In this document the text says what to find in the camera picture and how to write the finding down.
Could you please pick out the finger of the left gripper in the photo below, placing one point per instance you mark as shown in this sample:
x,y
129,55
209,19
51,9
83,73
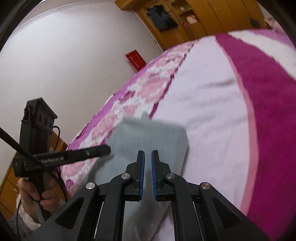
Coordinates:
x,y
23,167

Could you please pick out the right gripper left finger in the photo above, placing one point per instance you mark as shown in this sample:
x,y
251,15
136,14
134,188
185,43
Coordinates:
x,y
96,212

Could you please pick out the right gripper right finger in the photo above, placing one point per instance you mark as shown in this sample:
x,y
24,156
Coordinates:
x,y
200,212

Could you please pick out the grey pants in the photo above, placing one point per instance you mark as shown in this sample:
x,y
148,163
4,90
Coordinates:
x,y
146,219

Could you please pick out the white fluffy sleeve forearm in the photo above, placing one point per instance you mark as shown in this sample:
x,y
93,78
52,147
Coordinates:
x,y
25,220

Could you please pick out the left hand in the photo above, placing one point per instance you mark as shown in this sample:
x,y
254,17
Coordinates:
x,y
39,194

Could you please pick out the red box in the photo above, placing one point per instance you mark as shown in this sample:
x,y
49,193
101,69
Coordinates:
x,y
136,60

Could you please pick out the pink striped bedspread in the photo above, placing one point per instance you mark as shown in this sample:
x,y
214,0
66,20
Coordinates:
x,y
234,93

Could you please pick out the dark hanging jacket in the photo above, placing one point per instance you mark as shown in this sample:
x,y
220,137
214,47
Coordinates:
x,y
160,18

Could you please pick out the wooden wardrobe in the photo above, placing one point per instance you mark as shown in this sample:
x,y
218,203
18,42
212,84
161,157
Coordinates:
x,y
197,19

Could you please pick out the small black speaker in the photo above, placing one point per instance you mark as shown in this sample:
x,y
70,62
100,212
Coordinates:
x,y
254,23

